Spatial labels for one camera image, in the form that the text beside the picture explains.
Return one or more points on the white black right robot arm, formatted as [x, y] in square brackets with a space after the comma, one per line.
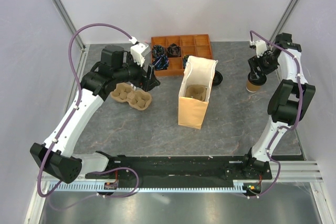
[287, 105]

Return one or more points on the dark patterned rolled cloth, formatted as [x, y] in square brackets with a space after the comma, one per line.
[158, 51]

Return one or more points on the aluminium frame post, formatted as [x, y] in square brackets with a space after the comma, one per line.
[284, 18]
[65, 16]

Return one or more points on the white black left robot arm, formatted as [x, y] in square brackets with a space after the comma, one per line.
[55, 155]

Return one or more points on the aluminium frame post right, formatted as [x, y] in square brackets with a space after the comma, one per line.
[284, 18]

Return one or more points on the brown paper coffee cup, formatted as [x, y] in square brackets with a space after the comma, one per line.
[251, 87]

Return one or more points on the brown paper bag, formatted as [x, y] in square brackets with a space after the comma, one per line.
[191, 112]

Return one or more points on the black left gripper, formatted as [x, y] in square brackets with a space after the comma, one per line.
[150, 81]

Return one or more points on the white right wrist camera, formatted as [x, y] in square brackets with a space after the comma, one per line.
[260, 47]

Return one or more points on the black plastic cup lid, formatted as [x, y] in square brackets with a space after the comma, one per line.
[257, 81]

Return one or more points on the black rolled cloth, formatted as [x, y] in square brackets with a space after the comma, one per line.
[173, 50]

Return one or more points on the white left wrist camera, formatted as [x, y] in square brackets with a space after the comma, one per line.
[139, 51]

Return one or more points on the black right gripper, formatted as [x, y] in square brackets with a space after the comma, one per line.
[255, 62]

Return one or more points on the pulp cardboard cup carrier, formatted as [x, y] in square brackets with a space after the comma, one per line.
[196, 91]

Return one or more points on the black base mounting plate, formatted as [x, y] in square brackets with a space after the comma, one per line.
[218, 170]

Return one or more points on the aluminium frame post left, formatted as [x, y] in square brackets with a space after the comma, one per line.
[65, 16]

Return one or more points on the blue yellow rolled cloth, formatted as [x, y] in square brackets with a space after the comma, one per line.
[184, 60]

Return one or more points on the orange wooden compartment tray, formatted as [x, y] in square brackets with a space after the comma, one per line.
[194, 45]

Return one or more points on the aluminium front rail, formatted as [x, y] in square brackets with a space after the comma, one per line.
[299, 171]

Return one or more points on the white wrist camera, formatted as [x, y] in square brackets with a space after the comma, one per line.
[139, 51]
[260, 47]

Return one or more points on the blue striped rolled cloth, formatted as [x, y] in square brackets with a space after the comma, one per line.
[160, 62]

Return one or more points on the stack of black lids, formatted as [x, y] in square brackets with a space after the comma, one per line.
[217, 79]

